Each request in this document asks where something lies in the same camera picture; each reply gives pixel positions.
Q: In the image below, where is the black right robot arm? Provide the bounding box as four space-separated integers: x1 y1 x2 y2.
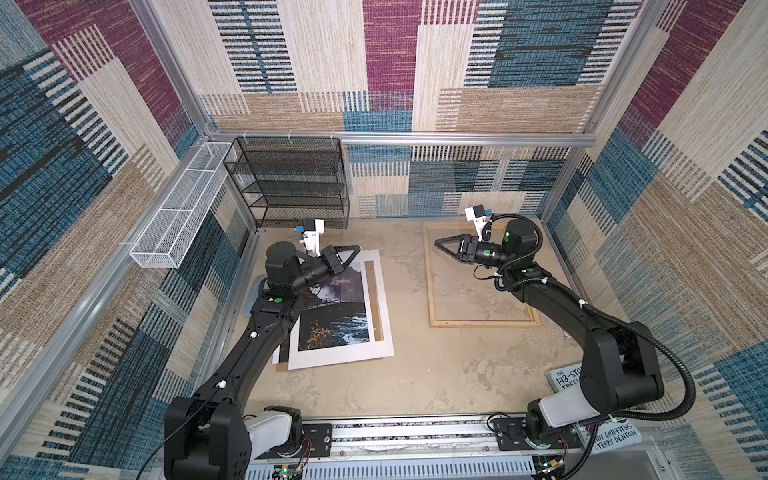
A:
434 214 664 445

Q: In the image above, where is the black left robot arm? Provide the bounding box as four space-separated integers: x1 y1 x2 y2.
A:
161 241 361 479

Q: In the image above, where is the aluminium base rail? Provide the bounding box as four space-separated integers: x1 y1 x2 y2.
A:
245 414 682 479

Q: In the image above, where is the waterfall bridge photo print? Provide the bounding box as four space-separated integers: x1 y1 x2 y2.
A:
298 263 371 351

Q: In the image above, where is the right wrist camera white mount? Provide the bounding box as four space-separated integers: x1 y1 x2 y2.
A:
464 205 493 241

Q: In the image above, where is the colourful treehouse book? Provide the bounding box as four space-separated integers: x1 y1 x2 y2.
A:
546 363 643 454

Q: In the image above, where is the light wooden picture frame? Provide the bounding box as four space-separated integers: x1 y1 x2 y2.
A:
423 221 541 328

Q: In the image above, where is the white wire mesh basket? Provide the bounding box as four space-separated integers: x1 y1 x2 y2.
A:
130 142 232 269

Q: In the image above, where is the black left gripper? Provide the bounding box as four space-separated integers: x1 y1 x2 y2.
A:
289 246 358 299

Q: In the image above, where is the white picture mat board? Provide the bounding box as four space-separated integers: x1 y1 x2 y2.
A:
272 250 394 370

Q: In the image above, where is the brown frame backing board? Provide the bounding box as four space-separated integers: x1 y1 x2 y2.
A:
364 261 384 342

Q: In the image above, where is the blue grey glasses case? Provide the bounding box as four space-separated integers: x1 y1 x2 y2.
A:
243 292 258 318

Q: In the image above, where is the black wire mesh shelf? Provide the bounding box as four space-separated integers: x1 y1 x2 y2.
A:
223 137 350 229

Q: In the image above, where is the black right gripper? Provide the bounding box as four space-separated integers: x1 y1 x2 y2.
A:
434 234 512 269

